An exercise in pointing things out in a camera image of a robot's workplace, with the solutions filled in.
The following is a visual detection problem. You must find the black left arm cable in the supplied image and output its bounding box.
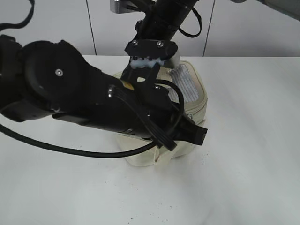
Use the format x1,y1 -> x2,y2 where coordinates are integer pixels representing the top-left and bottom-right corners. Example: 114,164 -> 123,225
0,0 -> 185,159

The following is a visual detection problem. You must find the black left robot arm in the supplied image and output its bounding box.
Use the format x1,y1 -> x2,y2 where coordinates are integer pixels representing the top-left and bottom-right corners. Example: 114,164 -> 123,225
0,35 -> 207,145

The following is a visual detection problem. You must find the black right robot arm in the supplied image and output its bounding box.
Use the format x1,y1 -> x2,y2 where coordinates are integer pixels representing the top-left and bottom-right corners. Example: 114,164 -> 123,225
131,0 -> 300,41

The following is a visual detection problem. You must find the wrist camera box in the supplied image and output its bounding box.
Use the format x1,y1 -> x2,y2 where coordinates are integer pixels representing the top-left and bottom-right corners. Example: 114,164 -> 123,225
110,0 -> 146,14
125,39 -> 180,69

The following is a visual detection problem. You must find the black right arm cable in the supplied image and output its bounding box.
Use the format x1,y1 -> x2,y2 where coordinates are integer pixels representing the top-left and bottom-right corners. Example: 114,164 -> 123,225
178,7 -> 203,38

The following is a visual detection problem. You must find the cream zippered bag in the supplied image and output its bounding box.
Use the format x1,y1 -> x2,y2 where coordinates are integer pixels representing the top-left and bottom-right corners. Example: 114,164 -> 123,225
125,60 -> 208,167

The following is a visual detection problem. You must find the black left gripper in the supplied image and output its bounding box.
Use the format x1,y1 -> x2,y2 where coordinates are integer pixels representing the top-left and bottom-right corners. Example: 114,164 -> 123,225
121,64 -> 208,146

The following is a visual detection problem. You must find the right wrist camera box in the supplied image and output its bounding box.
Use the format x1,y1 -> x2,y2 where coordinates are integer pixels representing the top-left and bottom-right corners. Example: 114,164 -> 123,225
110,0 -> 146,14

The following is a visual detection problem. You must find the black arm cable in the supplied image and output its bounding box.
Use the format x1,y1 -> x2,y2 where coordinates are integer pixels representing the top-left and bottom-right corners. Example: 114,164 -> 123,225
0,0 -> 185,159
178,7 -> 203,38

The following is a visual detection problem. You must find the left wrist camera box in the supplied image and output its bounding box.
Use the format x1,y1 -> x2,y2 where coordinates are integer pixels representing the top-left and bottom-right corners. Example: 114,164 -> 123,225
125,39 -> 180,69

